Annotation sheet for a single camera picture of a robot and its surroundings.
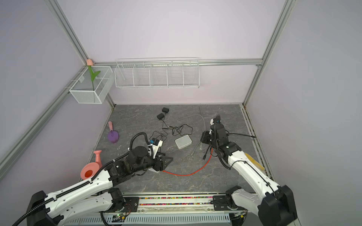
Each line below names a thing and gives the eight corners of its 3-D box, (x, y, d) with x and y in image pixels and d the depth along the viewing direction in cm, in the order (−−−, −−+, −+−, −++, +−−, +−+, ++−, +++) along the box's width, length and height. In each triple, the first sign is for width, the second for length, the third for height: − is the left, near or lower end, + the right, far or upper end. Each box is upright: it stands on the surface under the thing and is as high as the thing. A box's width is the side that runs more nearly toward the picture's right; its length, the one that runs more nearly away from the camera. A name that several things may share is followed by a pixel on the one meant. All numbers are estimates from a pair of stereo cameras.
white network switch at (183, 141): (179, 149, 96) (178, 148, 94) (174, 141, 100) (174, 139, 98) (192, 143, 99) (192, 142, 97) (187, 135, 103) (187, 134, 101)
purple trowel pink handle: (109, 144, 100) (108, 142, 98) (109, 123, 112) (108, 121, 109) (118, 141, 101) (117, 139, 99) (117, 121, 113) (116, 119, 111)
